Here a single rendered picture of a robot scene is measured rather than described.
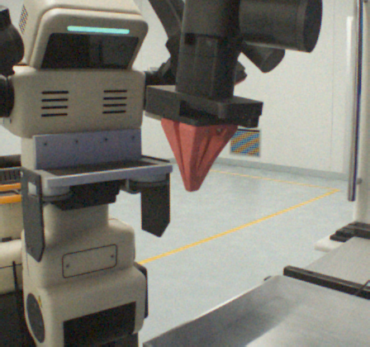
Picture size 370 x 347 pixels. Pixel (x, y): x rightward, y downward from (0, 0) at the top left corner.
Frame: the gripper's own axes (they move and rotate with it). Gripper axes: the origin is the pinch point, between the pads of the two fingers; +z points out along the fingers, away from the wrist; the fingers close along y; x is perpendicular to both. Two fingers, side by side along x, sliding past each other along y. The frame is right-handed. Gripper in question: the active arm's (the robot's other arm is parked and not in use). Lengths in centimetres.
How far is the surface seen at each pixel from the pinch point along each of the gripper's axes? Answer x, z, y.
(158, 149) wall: 457, 160, -465
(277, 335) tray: 9.9, 19.1, 8.1
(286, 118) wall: 544, 81, -302
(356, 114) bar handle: 83, -1, -17
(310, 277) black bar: 26.0, 18.3, 3.8
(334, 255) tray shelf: 41.4, 20.6, 0.8
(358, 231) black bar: 54, 19, 0
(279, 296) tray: 19.7, 19.9, 2.4
